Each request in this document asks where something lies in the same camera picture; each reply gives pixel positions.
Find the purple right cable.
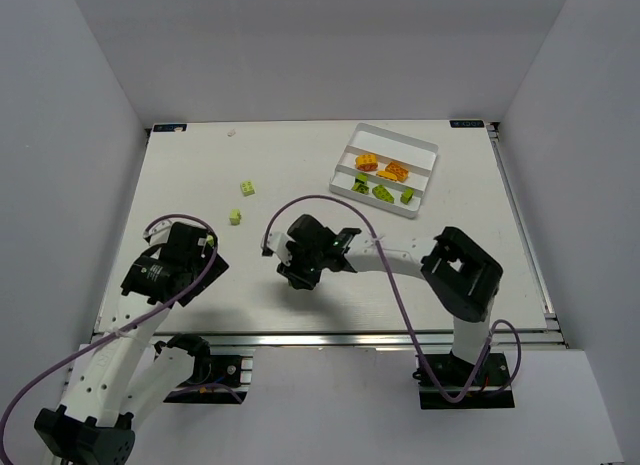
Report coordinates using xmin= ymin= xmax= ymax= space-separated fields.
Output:
xmin=262 ymin=194 xmax=524 ymax=404

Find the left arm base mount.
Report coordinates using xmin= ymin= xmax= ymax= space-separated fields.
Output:
xmin=164 ymin=351 xmax=252 ymax=405

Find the blue label right corner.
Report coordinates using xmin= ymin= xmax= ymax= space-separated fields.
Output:
xmin=449 ymin=119 xmax=485 ymax=128

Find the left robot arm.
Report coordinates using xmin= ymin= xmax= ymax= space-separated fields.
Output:
xmin=34 ymin=219 xmax=229 ymax=464

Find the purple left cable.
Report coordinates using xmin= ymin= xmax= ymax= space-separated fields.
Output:
xmin=0 ymin=213 xmax=220 ymax=431

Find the purple cable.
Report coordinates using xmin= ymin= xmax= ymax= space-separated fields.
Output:
xmin=0 ymin=213 xmax=220 ymax=431
xmin=262 ymin=194 xmax=524 ymax=404

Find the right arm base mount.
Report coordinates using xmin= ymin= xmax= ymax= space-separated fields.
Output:
xmin=412 ymin=353 xmax=515 ymax=410

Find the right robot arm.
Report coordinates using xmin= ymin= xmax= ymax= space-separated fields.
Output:
xmin=266 ymin=214 xmax=503 ymax=364

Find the blue label left corner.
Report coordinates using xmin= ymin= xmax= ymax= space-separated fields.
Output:
xmin=152 ymin=123 xmax=187 ymax=133

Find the white divided tray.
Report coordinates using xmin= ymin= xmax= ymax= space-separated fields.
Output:
xmin=329 ymin=123 xmax=439 ymax=219

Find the aluminium table rail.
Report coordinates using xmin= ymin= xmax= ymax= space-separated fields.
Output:
xmin=486 ymin=122 xmax=569 ymax=349

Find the orange brick studs up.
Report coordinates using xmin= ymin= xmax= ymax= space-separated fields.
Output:
xmin=376 ymin=170 xmax=398 ymax=181

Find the green square brick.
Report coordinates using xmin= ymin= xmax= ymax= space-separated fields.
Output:
xmin=351 ymin=173 xmax=370 ymax=195

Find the green lego plate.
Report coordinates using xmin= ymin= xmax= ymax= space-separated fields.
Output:
xmin=371 ymin=185 xmax=395 ymax=203

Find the orange brick hollow side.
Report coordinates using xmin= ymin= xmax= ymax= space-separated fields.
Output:
xmin=385 ymin=161 xmax=409 ymax=182

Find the small green brick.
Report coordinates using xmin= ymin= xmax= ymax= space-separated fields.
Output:
xmin=229 ymin=209 xmax=242 ymax=226

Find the yellow round lego block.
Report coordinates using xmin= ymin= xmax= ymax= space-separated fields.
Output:
xmin=355 ymin=154 xmax=378 ymax=172

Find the small green brick upturned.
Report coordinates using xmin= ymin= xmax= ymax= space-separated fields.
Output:
xmin=400 ymin=188 xmax=414 ymax=205

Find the blue label corner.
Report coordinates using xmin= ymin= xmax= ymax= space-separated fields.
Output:
xmin=152 ymin=123 xmax=187 ymax=133
xmin=449 ymin=119 xmax=485 ymax=128

